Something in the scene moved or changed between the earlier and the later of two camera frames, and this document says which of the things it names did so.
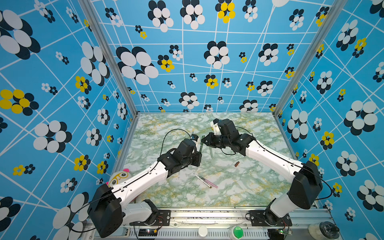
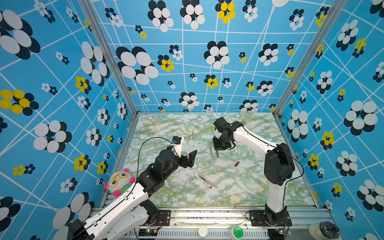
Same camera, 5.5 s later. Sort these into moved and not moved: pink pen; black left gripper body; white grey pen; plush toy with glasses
Moved: black left gripper body
Not moved: white grey pen; plush toy with glasses; pink pen
